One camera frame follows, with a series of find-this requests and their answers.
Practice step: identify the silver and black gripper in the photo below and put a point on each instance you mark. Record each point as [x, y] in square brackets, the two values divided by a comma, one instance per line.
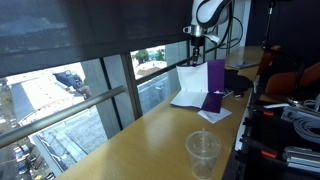
[197, 36]

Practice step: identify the white and purple folder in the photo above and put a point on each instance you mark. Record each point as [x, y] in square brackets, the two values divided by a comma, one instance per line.
[200, 86]

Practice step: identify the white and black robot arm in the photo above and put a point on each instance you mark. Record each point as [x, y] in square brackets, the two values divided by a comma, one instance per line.
[210, 13]

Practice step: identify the short metal handrail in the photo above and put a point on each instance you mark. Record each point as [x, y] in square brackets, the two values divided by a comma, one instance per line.
[216, 47]

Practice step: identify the medium metal handrail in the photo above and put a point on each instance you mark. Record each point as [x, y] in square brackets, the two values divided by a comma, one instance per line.
[156, 72]

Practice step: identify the black cloth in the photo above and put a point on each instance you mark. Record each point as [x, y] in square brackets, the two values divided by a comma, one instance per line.
[238, 81]

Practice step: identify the small orange chair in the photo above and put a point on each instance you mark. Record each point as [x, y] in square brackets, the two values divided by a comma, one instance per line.
[268, 60]

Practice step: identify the black tripod pole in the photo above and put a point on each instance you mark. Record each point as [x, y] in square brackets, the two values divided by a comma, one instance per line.
[267, 23]

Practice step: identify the small black clamp orange tag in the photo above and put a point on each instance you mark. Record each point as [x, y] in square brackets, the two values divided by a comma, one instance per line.
[261, 110]

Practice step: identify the large orange chair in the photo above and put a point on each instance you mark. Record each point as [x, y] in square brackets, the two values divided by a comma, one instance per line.
[283, 83]

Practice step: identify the dark roller window blind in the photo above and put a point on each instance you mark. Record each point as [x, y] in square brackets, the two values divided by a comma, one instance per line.
[100, 30]

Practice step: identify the clear plastic cup with lid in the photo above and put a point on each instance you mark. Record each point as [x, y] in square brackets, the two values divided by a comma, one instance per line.
[203, 156]

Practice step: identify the large black clamp orange tag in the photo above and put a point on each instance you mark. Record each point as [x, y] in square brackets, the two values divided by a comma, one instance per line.
[260, 148]

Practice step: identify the grey power strip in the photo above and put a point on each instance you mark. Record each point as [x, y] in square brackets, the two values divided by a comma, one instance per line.
[293, 114]

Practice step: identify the long metal handrail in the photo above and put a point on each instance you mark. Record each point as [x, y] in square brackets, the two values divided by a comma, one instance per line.
[63, 113]

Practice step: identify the silver metal rails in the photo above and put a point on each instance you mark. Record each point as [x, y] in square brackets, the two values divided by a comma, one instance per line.
[301, 159]

